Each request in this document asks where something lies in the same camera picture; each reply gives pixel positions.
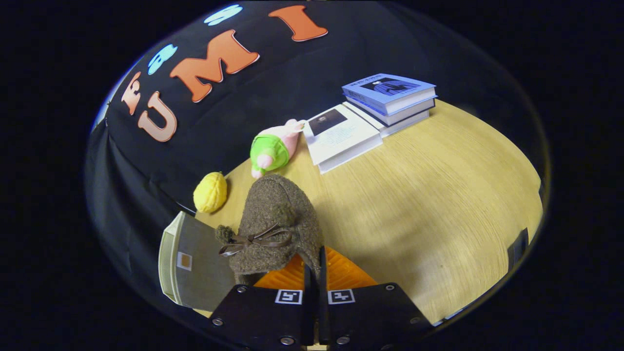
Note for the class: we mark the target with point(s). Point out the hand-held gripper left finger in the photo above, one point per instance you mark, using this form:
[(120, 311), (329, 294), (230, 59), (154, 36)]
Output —
[(263, 317)]

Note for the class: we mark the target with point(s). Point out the white book with dark photo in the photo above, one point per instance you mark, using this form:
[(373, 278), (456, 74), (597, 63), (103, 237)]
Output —
[(341, 136)]

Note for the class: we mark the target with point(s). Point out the dark object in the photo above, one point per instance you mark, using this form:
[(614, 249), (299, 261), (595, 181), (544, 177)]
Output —
[(517, 251)]

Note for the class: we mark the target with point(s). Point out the dark-edged book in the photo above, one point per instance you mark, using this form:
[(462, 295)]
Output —
[(409, 114)]

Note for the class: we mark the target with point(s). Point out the yellow ridged squishy toy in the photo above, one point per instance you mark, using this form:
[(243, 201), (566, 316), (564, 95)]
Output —
[(210, 192)]

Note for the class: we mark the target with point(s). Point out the plain white book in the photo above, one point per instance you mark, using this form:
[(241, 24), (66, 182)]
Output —
[(407, 126)]

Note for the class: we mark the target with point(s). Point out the grey storage box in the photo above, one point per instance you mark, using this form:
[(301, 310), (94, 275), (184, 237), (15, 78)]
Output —
[(204, 273)]

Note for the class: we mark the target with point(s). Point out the green and pink plush toy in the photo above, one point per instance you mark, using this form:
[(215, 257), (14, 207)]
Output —
[(273, 148)]

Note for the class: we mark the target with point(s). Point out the blue cover book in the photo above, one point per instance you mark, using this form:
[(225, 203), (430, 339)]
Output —
[(390, 90)]

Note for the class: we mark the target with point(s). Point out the brown fuzzy shoe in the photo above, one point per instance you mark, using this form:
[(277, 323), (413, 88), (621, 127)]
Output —
[(273, 209)]

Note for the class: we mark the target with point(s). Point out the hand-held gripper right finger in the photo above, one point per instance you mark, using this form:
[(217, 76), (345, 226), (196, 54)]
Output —
[(370, 317)]

